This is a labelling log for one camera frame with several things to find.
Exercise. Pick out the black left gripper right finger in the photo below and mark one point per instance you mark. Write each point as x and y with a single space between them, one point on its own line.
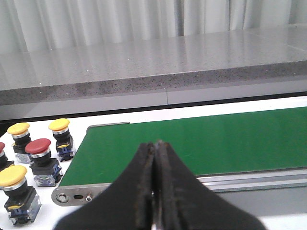
186 204

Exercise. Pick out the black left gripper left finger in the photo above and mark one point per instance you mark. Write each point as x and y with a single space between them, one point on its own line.
125 205

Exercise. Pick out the yellow push button switch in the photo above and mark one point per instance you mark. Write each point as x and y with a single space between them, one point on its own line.
21 137
64 141
23 202

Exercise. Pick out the red push button switch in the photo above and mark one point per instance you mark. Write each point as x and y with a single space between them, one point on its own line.
4 162
46 170

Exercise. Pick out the green conveyor belt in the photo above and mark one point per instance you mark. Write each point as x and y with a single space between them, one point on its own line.
270 145

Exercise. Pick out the grey stone counter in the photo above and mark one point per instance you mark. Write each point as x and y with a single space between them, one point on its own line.
240 57

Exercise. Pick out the white curtain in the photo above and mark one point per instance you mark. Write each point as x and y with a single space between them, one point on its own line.
32 25

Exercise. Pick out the aluminium conveyor frame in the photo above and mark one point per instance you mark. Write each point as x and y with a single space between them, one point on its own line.
81 194

